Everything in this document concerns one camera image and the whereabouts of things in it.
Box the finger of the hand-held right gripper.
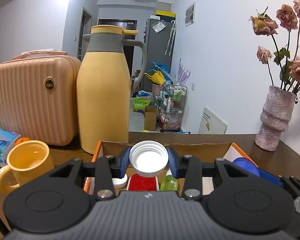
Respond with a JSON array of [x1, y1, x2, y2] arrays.
[[258, 167, 300, 198]]

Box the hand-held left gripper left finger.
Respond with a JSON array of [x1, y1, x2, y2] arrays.
[[49, 146, 132, 201]]

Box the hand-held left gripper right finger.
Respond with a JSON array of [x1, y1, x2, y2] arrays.
[[167, 146, 251, 201]]

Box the green spray bottle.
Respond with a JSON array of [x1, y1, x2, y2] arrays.
[[160, 169, 179, 192]]

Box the orange cardboard box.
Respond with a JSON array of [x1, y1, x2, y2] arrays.
[[83, 140, 260, 198]]

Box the white serrated bottle cap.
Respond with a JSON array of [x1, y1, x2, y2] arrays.
[[112, 174, 129, 189]]

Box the white ribbed bottle cap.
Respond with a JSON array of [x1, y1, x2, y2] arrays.
[[129, 140, 170, 177]]

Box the blue bottle cap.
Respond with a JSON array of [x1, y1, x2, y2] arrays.
[[232, 157, 261, 178]]

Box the red ribbed item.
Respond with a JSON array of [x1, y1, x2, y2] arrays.
[[127, 173, 160, 192]]

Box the small brown cardboard box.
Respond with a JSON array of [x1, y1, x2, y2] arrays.
[[143, 105, 159, 131]]

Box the white board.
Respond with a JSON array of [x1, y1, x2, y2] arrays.
[[198, 107, 228, 135]]

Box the green bag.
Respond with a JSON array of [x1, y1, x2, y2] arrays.
[[132, 97, 151, 113]]

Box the pink textured vase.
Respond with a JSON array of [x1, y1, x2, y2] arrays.
[[255, 85, 298, 152]]

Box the yellow thermos jug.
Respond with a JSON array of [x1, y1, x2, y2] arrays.
[[76, 25, 148, 155]]

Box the purple plastic decoration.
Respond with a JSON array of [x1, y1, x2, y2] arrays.
[[177, 58, 191, 86]]

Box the blue and yellow bags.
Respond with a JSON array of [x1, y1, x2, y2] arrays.
[[144, 61, 171, 86]]

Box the yellow ceramic mug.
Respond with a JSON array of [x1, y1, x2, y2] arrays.
[[0, 140, 55, 195]]

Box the small orange object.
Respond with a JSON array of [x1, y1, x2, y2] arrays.
[[15, 137, 31, 147]]

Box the pink ribbed hard case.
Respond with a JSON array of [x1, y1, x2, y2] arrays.
[[0, 50, 82, 147]]

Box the grey refrigerator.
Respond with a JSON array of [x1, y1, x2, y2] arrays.
[[143, 15, 177, 98]]

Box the hanging folded umbrellas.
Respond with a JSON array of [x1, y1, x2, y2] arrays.
[[165, 20, 177, 56]]

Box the blue tissue pack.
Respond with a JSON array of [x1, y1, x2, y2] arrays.
[[0, 122, 21, 168]]

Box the dark wooden door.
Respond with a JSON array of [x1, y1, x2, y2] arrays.
[[98, 19, 138, 41]]

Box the yellow box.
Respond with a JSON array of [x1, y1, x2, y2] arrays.
[[156, 10, 177, 18]]

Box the dried pink rose bouquet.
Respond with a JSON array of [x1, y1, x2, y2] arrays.
[[248, 0, 300, 96]]

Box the wire storage cart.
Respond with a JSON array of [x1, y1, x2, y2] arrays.
[[159, 85, 188, 133]]

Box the wall poster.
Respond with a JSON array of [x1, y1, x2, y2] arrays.
[[184, 1, 197, 27]]

